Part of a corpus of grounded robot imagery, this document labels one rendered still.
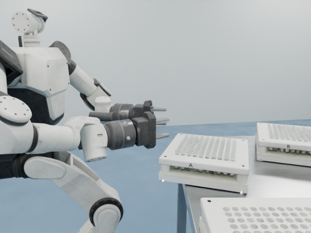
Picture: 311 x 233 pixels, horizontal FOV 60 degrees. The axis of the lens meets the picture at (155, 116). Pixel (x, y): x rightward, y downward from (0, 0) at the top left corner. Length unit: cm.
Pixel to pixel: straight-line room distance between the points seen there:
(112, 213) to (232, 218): 71
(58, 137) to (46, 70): 33
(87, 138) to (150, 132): 20
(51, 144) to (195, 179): 39
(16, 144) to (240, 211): 47
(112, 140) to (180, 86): 363
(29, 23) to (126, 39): 325
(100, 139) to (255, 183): 46
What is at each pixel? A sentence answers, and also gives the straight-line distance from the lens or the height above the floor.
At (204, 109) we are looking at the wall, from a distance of 457.
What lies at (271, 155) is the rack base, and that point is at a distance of 99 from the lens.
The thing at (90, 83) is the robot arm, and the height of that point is 109.
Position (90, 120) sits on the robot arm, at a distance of 78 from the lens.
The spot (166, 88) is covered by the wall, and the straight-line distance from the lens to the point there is 432.
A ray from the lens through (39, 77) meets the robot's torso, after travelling 95.
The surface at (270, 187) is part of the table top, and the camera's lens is 83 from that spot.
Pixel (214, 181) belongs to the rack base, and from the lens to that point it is 77.
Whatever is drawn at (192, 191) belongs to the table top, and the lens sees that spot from 76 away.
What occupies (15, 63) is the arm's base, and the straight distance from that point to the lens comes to 88.
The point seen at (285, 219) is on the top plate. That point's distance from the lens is 58.
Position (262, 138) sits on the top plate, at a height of 95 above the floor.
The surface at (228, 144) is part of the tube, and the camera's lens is 87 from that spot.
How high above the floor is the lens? 125
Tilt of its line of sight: 14 degrees down
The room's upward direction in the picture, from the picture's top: straight up
